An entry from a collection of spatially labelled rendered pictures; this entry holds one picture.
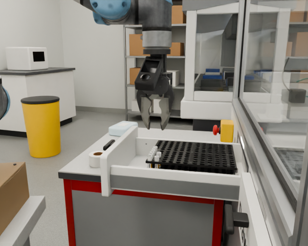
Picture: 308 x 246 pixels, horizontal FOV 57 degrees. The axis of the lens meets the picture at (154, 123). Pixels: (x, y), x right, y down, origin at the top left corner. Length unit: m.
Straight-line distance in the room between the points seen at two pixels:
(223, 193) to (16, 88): 3.71
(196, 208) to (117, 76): 4.57
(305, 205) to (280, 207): 0.09
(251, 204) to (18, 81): 3.82
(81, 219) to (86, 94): 4.74
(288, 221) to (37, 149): 3.20
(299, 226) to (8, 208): 0.65
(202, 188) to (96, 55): 5.01
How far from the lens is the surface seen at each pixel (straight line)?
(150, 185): 0.70
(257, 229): 0.45
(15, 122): 4.30
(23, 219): 0.82
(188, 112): 1.58
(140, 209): 1.03
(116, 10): 0.58
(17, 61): 4.46
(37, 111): 3.28
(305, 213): 0.29
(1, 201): 0.76
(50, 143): 3.40
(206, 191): 0.69
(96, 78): 5.60
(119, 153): 0.77
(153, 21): 0.73
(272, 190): 0.42
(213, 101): 1.57
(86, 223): 1.13
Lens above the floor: 1.17
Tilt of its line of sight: 14 degrees down
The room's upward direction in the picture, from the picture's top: straight up
